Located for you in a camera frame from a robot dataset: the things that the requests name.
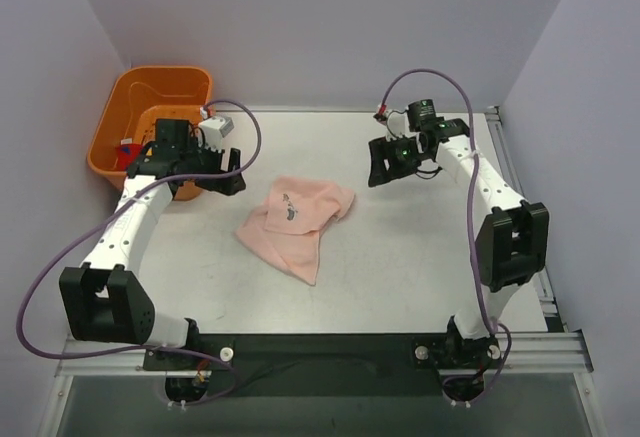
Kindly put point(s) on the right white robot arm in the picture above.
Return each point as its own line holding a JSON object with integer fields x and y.
{"x": 507, "y": 234}

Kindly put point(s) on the pink towel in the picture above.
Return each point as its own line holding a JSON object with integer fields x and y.
{"x": 286, "y": 229}

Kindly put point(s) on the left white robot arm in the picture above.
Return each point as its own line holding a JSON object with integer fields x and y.
{"x": 103, "y": 297}

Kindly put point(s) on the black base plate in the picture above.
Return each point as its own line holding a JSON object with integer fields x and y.
{"x": 197, "y": 376}

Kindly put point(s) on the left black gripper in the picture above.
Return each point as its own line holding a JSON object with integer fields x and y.
{"x": 211, "y": 166}

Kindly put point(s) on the orange plastic basket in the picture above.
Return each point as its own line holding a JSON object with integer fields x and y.
{"x": 139, "y": 97}

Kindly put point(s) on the aluminium frame rail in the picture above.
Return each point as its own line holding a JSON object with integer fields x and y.
{"x": 520, "y": 352}

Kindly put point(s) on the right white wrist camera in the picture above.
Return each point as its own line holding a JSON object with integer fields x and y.
{"x": 394, "y": 122}

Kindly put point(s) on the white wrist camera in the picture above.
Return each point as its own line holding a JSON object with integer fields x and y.
{"x": 394, "y": 122}
{"x": 214, "y": 129}

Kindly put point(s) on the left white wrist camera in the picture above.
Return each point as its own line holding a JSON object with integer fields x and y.
{"x": 214, "y": 129}

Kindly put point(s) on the red rolled towel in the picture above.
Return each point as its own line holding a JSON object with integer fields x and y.
{"x": 126, "y": 152}

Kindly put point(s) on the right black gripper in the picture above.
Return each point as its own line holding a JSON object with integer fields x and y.
{"x": 382, "y": 160}

